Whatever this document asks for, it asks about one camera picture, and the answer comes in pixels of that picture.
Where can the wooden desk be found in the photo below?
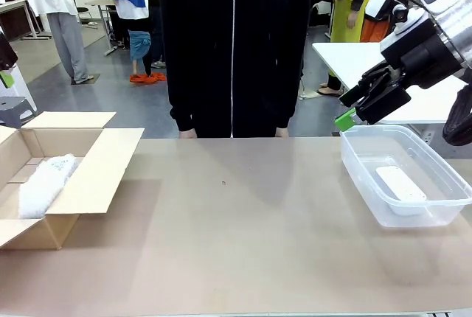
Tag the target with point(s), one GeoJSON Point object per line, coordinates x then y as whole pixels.
{"type": "Point", "coordinates": [22, 3]}

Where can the dark floor mat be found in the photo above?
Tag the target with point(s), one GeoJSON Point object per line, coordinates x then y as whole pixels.
{"type": "Point", "coordinates": [94, 78]}

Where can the person in yellow apron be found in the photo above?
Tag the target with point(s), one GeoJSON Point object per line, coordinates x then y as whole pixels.
{"type": "Point", "coordinates": [348, 14]}

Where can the clear plastic container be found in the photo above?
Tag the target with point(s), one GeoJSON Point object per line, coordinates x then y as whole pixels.
{"type": "Point", "coordinates": [368, 184]}

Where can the person's left forearm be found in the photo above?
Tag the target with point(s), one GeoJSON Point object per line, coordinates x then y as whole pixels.
{"type": "Point", "coordinates": [287, 103]}

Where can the person's right forearm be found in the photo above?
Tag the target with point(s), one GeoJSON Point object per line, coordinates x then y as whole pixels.
{"type": "Point", "coordinates": [182, 107]}

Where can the white socket strip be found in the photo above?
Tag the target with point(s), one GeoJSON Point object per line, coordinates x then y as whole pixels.
{"type": "Point", "coordinates": [427, 135]}

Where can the person in white coat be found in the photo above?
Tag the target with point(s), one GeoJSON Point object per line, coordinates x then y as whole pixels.
{"type": "Point", "coordinates": [62, 29]}

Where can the person in black zip hoodie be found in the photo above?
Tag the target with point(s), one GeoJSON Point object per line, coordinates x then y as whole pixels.
{"type": "Point", "coordinates": [206, 37]}

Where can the white unwrapped clock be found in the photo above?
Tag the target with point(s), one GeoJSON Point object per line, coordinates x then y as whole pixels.
{"type": "Point", "coordinates": [400, 184]}

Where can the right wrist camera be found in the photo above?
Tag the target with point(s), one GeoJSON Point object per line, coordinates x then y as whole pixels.
{"type": "Point", "coordinates": [377, 3]}

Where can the small light table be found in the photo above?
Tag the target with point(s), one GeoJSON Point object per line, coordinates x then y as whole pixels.
{"type": "Point", "coordinates": [99, 1]}

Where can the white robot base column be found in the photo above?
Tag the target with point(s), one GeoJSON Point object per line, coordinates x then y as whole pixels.
{"type": "Point", "coordinates": [20, 92]}

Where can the person's right hand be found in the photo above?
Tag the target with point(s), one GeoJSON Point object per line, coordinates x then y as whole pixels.
{"type": "Point", "coordinates": [187, 133]}

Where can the person in dark clothes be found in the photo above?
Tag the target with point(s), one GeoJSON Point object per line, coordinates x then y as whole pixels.
{"type": "Point", "coordinates": [119, 33]}

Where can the bubble-wrapped clock white face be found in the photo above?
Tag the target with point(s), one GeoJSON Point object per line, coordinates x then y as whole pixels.
{"type": "Point", "coordinates": [44, 188]}

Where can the person's left hand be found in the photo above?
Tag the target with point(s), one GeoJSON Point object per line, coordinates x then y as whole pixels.
{"type": "Point", "coordinates": [283, 132]}

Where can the open cardboard box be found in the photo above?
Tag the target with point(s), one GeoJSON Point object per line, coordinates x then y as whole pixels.
{"type": "Point", "coordinates": [99, 169]}

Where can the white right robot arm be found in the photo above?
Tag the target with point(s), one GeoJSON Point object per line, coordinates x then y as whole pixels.
{"type": "Point", "coordinates": [455, 18]}

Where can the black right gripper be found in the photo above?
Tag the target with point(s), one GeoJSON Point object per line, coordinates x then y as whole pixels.
{"type": "Point", "coordinates": [422, 55]}

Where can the black chair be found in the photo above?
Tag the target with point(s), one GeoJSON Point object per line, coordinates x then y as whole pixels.
{"type": "Point", "coordinates": [83, 11]}

